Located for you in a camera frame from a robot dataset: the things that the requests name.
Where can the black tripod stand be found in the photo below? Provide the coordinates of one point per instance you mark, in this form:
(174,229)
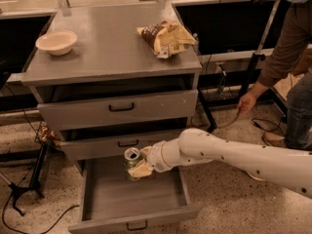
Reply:
(34,184)

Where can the grey middle drawer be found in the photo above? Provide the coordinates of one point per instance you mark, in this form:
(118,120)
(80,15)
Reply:
(92,148)

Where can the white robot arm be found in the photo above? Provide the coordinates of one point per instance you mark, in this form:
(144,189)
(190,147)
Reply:
(288,168)

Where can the grey open bottom drawer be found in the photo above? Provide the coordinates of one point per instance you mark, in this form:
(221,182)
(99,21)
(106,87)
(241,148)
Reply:
(111,203)

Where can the grey top drawer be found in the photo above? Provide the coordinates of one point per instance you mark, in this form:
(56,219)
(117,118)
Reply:
(88,113)

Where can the person's bare hand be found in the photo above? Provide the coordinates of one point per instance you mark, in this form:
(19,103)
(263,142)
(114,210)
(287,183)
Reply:
(246,103)

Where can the green soda can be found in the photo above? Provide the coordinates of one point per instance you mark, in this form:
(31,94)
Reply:
(131,157)

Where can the white ceramic bowl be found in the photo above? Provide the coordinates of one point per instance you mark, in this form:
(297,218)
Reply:
(57,43)

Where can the clear water bottle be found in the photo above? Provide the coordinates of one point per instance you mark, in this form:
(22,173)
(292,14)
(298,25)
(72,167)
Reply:
(196,45)

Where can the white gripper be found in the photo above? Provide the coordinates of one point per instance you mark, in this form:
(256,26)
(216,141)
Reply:
(157,157)

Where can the brown yellow chip bag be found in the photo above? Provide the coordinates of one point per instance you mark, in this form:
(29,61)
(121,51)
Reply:
(166,38)

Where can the person in jeans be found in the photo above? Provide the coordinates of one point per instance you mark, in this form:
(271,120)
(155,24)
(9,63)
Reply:
(295,36)

